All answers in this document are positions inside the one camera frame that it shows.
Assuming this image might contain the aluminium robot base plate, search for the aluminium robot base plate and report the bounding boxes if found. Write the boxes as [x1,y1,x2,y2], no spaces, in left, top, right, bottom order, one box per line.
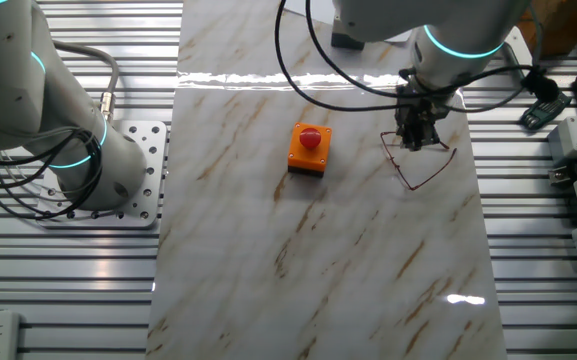
[35,119,169,230]

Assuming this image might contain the robot base cable bundle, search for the robot base cable bundle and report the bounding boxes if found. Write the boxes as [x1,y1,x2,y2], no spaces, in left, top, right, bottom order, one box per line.
[0,124,107,221]

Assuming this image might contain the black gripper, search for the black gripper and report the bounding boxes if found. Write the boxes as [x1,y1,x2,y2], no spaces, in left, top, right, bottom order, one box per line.
[394,84,452,152]

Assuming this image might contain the marble pattern table mat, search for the marble pattern table mat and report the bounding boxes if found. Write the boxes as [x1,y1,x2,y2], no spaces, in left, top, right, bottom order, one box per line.
[145,0,509,360]

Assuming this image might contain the light grey box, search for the light grey box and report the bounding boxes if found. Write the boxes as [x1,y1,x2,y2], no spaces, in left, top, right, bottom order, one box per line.
[546,115,577,162]

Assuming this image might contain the black cable knob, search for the black cable knob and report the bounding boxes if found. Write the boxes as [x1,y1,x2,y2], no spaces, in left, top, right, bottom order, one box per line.
[521,67,562,104]

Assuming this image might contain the brown cardboard box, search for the brown cardboard box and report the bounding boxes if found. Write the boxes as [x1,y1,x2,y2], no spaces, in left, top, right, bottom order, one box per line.
[515,0,577,57]

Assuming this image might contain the orange box red mushroom button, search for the orange box red mushroom button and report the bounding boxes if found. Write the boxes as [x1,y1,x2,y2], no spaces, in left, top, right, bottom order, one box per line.
[287,121,333,179]

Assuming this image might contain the grey cable metal connector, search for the grey cable metal connector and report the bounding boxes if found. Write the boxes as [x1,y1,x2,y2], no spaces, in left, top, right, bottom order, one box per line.
[52,40,121,124]

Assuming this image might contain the red-framed glasses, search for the red-framed glasses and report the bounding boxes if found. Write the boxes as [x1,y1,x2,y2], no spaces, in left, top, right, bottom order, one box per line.
[379,130,458,192]

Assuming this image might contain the black cable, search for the black cable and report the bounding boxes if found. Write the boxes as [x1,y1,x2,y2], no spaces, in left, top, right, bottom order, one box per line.
[273,0,419,113]
[305,0,534,100]

